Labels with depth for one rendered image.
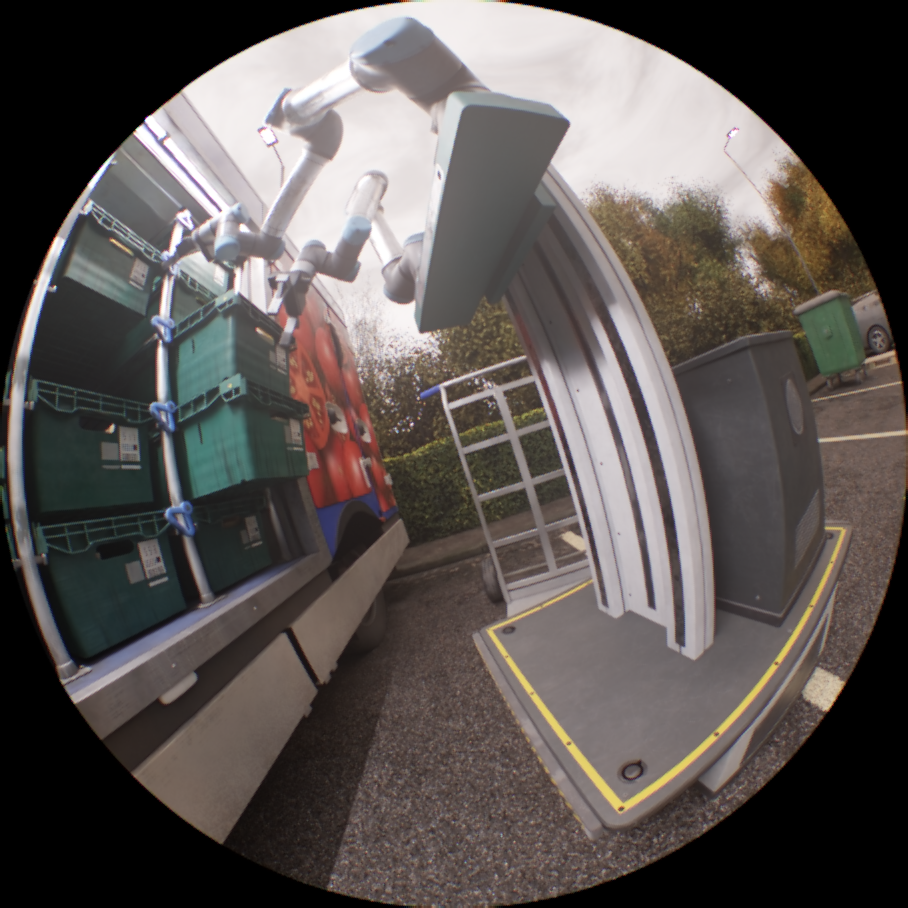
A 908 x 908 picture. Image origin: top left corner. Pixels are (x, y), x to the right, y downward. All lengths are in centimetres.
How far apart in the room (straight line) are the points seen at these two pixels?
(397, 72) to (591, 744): 104
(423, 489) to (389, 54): 326
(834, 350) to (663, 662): 578
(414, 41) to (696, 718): 104
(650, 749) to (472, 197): 86
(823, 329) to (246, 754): 657
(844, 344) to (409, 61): 598
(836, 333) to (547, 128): 580
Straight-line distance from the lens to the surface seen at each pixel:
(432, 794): 99
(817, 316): 613
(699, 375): 61
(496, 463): 330
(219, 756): 72
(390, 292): 104
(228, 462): 85
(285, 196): 99
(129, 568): 81
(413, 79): 59
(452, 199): 53
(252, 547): 114
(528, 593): 175
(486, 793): 94
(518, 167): 53
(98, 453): 84
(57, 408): 82
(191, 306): 131
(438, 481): 321
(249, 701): 78
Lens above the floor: 80
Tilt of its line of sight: 2 degrees up
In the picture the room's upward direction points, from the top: 18 degrees counter-clockwise
